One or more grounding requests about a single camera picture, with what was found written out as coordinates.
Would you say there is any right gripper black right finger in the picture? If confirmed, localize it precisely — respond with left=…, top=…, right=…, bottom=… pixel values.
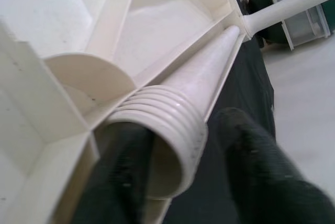
left=211, top=107, right=335, bottom=224

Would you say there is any clear plastic container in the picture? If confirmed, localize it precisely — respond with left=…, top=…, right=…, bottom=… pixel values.
left=274, top=0, right=331, bottom=51

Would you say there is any white plastic table leg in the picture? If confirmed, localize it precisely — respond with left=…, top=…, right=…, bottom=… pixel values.
left=242, top=0, right=335, bottom=42
left=103, top=25, right=241, bottom=201

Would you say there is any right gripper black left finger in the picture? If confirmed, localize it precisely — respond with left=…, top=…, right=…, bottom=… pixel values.
left=70, top=123, right=155, bottom=224

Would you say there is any cream plastic table top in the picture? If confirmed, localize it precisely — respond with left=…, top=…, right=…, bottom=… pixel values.
left=0, top=0, right=253, bottom=224

